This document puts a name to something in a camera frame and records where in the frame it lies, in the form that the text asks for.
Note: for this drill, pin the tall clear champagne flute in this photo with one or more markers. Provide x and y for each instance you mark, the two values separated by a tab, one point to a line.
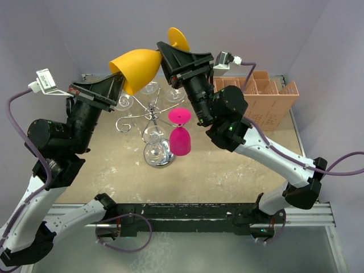
174	95

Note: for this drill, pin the pink plastic goblet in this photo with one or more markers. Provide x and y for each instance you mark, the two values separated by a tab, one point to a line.
180	139

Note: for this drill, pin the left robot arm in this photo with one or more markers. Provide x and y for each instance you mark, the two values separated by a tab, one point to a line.
28	236

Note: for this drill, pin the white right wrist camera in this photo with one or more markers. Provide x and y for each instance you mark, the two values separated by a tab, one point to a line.
223	62

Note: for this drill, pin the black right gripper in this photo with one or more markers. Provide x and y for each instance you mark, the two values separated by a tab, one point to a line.
174	60

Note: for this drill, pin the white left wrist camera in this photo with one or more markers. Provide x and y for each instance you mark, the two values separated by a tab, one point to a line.
45	84

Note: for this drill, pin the yellow plastic goblet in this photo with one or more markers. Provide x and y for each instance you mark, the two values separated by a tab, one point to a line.
138	67

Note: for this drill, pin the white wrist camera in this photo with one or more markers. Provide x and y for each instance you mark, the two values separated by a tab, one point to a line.
223	62
45	84

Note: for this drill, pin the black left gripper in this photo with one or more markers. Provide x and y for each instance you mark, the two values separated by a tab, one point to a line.
103	93

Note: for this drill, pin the short clear wine glass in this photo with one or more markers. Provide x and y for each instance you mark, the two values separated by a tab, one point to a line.
150	88

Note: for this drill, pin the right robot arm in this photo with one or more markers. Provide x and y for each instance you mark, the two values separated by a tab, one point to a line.
222	113

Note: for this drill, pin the peach plastic organizer box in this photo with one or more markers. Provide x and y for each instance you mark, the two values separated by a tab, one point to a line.
268	100

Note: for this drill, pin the chrome wine glass rack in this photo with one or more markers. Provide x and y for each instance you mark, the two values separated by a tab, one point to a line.
146	112

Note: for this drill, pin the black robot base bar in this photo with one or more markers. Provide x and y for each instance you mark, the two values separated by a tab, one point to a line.
236	218

